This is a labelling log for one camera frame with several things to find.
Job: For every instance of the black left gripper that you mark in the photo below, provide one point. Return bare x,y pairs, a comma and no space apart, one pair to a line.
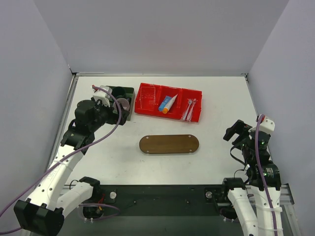
114,114

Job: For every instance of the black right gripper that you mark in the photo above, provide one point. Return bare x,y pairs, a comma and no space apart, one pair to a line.
242,135

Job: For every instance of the lilac mug black handle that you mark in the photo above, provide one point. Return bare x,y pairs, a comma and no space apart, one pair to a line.
125,103

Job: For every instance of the clear acrylic toothbrush holder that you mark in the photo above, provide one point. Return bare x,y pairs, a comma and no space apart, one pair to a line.
146,97

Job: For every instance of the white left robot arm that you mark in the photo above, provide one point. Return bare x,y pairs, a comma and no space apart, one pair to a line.
45,209

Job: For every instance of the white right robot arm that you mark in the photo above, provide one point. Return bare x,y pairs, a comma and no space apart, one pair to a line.
257,202

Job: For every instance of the red compartment tray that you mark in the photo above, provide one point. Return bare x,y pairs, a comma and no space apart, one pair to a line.
179,105

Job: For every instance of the white toothbrush right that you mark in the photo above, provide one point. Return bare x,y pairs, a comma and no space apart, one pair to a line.
189,116

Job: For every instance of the blue white toothpaste tube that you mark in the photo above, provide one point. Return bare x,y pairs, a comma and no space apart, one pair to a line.
166,104

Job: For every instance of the oval wooden tray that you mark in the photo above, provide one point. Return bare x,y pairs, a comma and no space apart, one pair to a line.
169,144

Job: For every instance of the dark green mug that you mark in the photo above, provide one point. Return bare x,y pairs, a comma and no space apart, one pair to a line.
119,92

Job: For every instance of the green plastic bin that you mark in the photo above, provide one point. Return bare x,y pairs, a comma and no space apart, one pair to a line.
130,92

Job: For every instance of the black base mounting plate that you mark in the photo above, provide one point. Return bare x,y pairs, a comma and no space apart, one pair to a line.
160,200

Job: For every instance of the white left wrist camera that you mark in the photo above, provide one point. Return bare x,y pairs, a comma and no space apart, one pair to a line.
102,96

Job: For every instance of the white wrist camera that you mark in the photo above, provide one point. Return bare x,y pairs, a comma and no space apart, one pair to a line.
102,96
267,125

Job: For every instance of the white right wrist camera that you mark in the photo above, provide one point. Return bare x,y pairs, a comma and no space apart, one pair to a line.
267,125

